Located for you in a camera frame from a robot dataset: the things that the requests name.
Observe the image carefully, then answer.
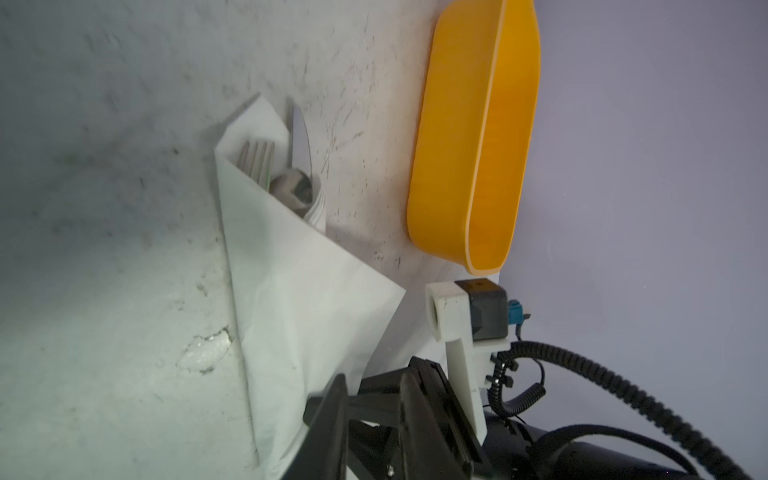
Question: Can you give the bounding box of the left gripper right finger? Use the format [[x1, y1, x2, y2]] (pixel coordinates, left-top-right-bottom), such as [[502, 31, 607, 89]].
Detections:
[[398, 373, 464, 480]]

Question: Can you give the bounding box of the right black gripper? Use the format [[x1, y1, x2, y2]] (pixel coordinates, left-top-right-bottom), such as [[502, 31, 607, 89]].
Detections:
[[483, 413, 693, 480]]

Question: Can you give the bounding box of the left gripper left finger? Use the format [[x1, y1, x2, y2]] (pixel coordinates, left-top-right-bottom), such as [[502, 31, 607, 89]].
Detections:
[[283, 374, 349, 480]]

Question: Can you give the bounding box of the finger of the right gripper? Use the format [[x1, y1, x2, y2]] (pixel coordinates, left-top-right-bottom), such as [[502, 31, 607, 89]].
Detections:
[[302, 356, 481, 480]]

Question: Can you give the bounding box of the white paper napkin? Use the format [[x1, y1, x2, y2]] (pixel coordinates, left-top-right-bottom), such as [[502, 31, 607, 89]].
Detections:
[[214, 97, 405, 479]]

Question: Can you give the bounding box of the silver spoon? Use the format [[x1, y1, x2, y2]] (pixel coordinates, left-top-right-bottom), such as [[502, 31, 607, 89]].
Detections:
[[269, 169, 314, 218]]

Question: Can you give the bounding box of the silver knife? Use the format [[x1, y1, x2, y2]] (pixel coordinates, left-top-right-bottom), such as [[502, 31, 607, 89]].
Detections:
[[290, 104, 313, 178]]

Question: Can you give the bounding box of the silver fork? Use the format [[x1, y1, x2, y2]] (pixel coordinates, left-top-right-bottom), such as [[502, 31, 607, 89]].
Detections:
[[235, 140, 275, 190]]

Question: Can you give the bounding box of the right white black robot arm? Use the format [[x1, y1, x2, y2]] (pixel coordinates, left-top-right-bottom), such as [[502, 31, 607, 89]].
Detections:
[[287, 340, 746, 479]]

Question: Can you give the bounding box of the yellow plastic tray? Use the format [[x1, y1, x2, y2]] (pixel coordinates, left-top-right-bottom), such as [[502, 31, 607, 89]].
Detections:
[[406, 1, 541, 276]]

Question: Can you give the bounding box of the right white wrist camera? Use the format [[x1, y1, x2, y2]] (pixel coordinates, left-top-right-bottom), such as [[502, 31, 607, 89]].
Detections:
[[425, 278, 524, 442]]

